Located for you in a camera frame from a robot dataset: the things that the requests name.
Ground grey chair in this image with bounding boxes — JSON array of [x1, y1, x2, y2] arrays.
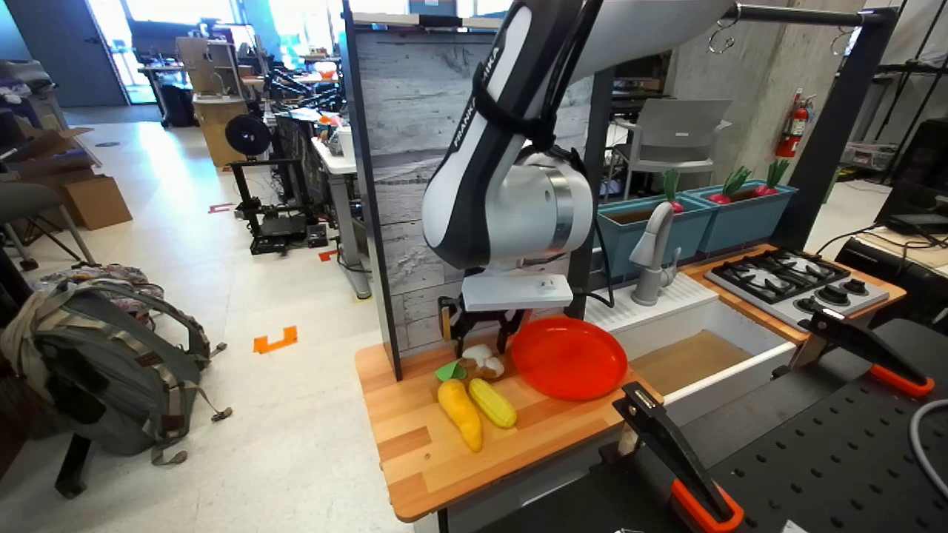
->
[[610, 97, 735, 202]]

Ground black rod with hooks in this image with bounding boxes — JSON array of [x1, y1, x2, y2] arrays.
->
[[707, 3, 895, 57]]

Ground grey backpack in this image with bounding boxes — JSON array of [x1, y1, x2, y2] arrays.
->
[[0, 277, 233, 469]]

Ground yellow toy pepper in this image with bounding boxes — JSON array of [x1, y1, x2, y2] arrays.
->
[[436, 378, 484, 454]]

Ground black 3d printer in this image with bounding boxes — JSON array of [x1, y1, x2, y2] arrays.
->
[[224, 113, 331, 257]]

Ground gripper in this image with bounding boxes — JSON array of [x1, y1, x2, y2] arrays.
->
[[438, 296, 531, 361]]

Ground yellow toy corn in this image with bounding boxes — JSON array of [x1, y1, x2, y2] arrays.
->
[[467, 378, 518, 430]]

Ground black monitor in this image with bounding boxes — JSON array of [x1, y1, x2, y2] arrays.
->
[[873, 117, 948, 239]]

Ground black clamp with orange tips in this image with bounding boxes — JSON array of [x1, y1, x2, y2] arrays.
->
[[611, 381, 746, 533], [788, 306, 936, 400]]

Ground white toy sink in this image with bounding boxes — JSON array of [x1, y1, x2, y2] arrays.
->
[[584, 272, 799, 429]]

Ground stove burner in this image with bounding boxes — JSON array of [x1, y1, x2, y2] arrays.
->
[[711, 259, 807, 305], [757, 249, 852, 286]]

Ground blue planter box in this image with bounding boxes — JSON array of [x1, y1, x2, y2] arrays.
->
[[681, 180, 800, 257], [595, 194, 716, 280]]

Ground white desk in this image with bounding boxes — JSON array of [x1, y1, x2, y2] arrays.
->
[[310, 135, 373, 301]]

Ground toy kitchen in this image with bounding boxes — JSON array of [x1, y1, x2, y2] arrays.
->
[[339, 0, 909, 525]]

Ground red fire extinguisher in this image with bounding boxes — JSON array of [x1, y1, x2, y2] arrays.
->
[[775, 88, 818, 159]]

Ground black cable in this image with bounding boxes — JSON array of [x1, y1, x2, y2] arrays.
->
[[813, 221, 901, 257]]

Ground orange plate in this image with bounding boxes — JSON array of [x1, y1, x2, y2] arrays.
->
[[510, 317, 630, 403]]

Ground office chair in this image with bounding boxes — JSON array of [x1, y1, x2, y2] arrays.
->
[[0, 181, 99, 272]]

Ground grey cable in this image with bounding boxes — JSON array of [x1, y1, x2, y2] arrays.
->
[[908, 399, 948, 498]]

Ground bear plush toy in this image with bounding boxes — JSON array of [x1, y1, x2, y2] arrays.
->
[[461, 343, 507, 382]]

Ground grey toy tap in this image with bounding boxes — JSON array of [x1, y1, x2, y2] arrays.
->
[[628, 201, 684, 307]]

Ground stack of cardboard boxes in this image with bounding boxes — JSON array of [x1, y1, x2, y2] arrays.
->
[[0, 124, 135, 232]]

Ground wooden cabinet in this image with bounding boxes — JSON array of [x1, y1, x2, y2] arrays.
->
[[176, 36, 250, 169]]

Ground toy radish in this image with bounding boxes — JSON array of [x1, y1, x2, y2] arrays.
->
[[661, 169, 687, 215], [707, 166, 753, 206], [753, 158, 791, 198]]

